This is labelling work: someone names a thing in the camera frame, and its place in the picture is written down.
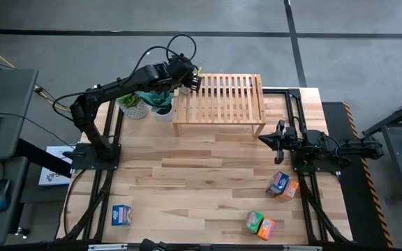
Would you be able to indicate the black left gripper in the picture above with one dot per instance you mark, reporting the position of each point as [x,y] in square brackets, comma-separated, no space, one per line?
[192,80]

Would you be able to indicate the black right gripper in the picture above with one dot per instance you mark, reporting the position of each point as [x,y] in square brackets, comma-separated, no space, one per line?
[280,153]

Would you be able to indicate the green cereal box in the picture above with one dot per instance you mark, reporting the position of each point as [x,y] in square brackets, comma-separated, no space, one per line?
[183,90]
[254,221]

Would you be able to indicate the blue Frosted Flakes cereal box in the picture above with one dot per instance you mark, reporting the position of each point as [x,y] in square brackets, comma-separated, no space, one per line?
[121,215]
[278,183]

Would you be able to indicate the wooden slatted shelf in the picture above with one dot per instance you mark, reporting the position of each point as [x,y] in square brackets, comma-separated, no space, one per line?
[218,121]

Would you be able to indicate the orange Mini Wheats cereal box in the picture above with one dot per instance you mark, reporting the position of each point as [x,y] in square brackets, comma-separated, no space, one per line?
[290,191]
[266,229]

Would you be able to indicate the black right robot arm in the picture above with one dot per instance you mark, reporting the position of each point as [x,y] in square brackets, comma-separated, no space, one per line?
[361,148]

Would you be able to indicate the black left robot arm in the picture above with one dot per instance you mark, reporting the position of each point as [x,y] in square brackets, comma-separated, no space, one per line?
[117,85]

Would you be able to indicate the yellow tag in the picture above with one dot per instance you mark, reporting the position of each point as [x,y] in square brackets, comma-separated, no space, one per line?
[198,70]

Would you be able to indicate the dark green plant white pot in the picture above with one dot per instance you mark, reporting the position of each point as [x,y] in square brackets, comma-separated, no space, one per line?
[163,113]

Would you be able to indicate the light green plant patterned pot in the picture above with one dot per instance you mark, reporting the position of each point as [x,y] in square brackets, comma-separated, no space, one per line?
[136,111]

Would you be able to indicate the black mat with hazard stripe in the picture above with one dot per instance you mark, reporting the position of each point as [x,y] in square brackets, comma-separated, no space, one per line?
[361,216]

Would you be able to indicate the black desk beam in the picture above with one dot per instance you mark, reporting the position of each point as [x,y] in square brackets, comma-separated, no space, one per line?
[44,158]

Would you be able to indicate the white box with logo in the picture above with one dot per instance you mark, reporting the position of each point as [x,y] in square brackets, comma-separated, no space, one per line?
[52,178]

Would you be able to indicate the black computer mouse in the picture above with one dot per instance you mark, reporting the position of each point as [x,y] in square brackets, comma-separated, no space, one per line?
[0,195]

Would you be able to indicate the small metal caster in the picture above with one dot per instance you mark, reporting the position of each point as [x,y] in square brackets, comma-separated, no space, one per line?
[22,231]

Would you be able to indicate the silver metal bracket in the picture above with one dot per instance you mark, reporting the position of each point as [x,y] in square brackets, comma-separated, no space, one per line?
[302,248]
[106,247]

